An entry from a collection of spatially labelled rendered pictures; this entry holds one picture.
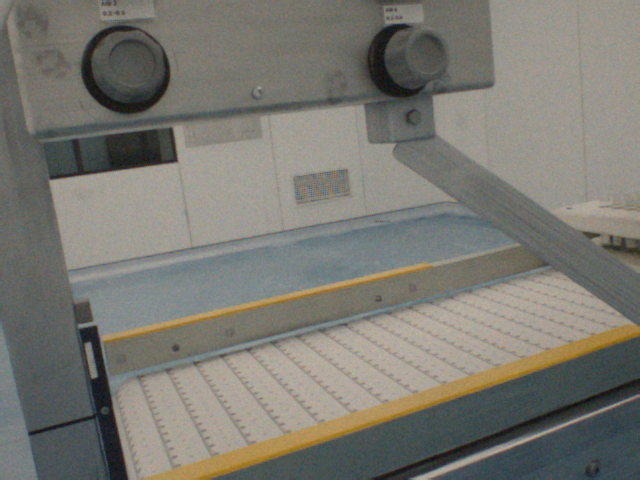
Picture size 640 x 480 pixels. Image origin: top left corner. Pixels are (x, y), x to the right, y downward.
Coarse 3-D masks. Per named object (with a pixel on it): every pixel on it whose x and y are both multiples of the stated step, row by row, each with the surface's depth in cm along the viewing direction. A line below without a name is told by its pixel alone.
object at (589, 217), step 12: (588, 204) 73; (564, 216) 71; (576, 216) 69; (588, 216) 67; (600, 216) 66; (612, 216) 65; (624, 216) 64; (636, 216) 64; (576, 228) 69; (588, 228) 68; (600, 228) 66; (612, 228) 65; (624, 228) 63; (636, 228) 62
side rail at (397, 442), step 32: (608, 352) 42; (512, 384) 39; (544, 384) 40; (576, 384) 41; (608, 384) 42; (416, 416) 36; (448, 416) 37; (480, 416) 38; (512, 416) 39; (320, 448) 34; (352, 448) 35; (384, 448) 36; (416, 448) 36; (448, 448) 38
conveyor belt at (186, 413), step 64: (384, 320) 63; (448, 320) 61; (512, 320) 59; (576, 320) 57; (128, 384) 55; (192, 384) 53; (256, 384) 51; (320, 384) 50; (384, 384) 49; (128, 448) 46; (192, 448) 42
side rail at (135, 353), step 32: (480, 256) 70; (512, 256) 72; (352, 288) 64; (384, 288) 66; (416, 288) 67; (448, 288) 69; (224, 320) 59; (256, 320) 60; (288, 320) 62; (320, 320) 63; (128, 352) 56; (160, 352) 57; (192, 352) 58
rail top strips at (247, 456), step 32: (320, 288) 64; (192, 320) 58; (544, 352) 41; (576, 352) 41; (448, 384) 38; (480, 384) 38; (352, 416) 36; (384, 416) 35; (256, 448) 34; (288, 448) 33
